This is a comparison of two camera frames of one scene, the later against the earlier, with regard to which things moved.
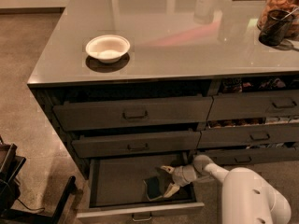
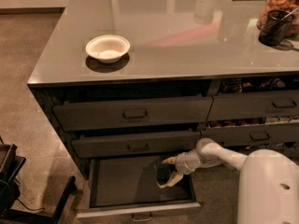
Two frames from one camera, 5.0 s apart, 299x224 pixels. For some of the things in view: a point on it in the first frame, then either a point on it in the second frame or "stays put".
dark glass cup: x=276 y=26 stays put
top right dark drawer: x=253 y=105 stays put
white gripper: x=183 y=175 → x=186 y=162
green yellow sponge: x=152 y=188 → x=163 y=173
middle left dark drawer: x=135 y=144 stays put
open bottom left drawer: x=117 y=188 stays put
